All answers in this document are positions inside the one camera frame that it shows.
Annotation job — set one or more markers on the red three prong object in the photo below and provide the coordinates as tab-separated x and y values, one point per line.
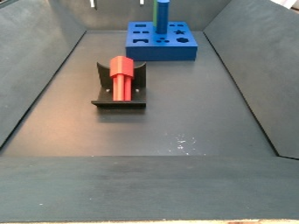
122	74

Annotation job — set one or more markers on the black curved fixture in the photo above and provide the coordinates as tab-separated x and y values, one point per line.
106	101

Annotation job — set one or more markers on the green cylinder peg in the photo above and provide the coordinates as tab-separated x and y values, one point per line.
156	12

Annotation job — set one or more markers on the blue cylinder peg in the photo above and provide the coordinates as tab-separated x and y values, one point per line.
162	16

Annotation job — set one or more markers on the blue shape sorter block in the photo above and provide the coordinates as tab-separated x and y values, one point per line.
149	46

